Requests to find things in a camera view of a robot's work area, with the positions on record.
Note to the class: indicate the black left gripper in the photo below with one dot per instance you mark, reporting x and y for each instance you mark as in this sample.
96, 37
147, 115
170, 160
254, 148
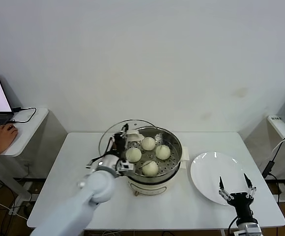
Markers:
120, 146

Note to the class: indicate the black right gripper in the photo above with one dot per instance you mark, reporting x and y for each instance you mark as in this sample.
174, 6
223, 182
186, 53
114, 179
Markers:
240, 201

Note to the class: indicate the white steamed baozi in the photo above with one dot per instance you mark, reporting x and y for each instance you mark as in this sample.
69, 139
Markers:
163, 152
134, 155
150, 168
148, 143

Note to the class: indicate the black computer mouse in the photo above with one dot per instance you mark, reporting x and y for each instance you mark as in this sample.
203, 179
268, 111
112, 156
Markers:
13, 126

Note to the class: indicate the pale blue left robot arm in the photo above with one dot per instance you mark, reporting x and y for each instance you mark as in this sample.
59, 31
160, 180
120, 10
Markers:
95, 186

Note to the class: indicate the perforated steel steamer basket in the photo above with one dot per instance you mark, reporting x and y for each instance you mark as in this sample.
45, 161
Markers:
175, 147

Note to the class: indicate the person's right hand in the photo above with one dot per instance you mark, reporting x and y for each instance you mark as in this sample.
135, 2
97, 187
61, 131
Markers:
4, 140

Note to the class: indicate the white round plate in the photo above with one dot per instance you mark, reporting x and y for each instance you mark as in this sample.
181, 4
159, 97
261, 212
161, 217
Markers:
206, 172

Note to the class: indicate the white side table with label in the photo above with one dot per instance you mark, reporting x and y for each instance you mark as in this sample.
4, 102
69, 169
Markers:
283, 127

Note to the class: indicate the white side table with laptop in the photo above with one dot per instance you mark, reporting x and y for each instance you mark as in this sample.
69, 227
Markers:
31, 132

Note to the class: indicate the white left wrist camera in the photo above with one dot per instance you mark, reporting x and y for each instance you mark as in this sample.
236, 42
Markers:
127, 167

